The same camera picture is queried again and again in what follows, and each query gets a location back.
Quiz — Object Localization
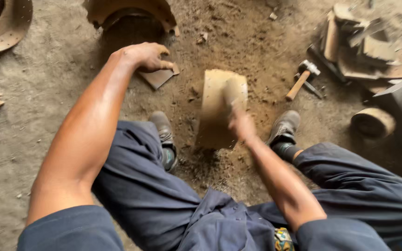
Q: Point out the colourful patterned cloth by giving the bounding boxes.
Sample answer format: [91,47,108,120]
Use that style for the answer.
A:
[274,227,295,251]

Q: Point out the round tan cylinder block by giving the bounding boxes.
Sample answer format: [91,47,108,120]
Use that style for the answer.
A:
[350,107,396,139]

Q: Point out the grey shoe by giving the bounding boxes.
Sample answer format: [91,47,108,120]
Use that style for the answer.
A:
[148,111,179,174]
[267,110,301,146]

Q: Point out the dark sock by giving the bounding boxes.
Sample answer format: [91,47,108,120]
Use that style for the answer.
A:
[271,141,303,164]

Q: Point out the heap of worn brake parts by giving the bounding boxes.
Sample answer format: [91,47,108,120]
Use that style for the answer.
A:
[307,3,402,94]

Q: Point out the metal chisel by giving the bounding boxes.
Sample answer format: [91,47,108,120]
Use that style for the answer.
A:
[295,73,324,99]

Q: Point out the wooden handled hammer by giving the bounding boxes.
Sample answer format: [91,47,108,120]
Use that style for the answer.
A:
[285,59,321,102]

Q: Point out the small lining piece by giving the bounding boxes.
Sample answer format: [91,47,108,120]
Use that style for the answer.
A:
[138,63,181,91]

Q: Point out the grey left shoe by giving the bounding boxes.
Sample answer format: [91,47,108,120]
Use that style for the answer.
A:
[148,111,179,174]

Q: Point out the person's left hand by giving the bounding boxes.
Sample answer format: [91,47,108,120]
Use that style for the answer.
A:
[120,42,174,73]

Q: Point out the tan curved brake lining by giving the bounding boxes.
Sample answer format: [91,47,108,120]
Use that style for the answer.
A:
[195,69,248,150]

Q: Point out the dark blue trousers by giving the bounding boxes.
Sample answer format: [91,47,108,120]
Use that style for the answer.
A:
[17,120,402,251]

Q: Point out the rusty curved brake shoe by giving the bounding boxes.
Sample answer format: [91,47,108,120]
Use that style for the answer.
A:
[83,0,181,37]

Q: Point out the person's right hand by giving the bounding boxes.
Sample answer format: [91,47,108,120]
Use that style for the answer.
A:
[228,105,257,143]

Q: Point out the grey right shoe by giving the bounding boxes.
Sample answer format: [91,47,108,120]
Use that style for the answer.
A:
[267,110,301,146]

